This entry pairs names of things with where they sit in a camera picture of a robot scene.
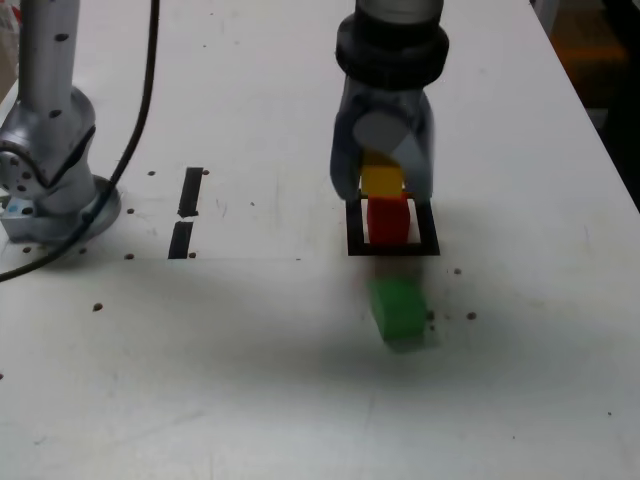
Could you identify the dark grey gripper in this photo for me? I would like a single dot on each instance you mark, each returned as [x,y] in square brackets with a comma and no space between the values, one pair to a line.
[387,100]

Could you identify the yellow cube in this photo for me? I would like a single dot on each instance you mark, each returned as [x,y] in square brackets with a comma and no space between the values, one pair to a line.
[382,181]

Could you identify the red cube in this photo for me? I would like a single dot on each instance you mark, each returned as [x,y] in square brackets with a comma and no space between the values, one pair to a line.
[387,222]

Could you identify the green cube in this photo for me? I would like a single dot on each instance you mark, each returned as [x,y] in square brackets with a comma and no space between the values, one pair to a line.
[400,315]

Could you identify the black tape square outline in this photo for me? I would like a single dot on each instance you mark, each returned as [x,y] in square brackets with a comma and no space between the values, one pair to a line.
[392,250]

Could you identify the black tape strip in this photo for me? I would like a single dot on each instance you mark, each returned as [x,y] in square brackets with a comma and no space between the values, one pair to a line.
[192,187]

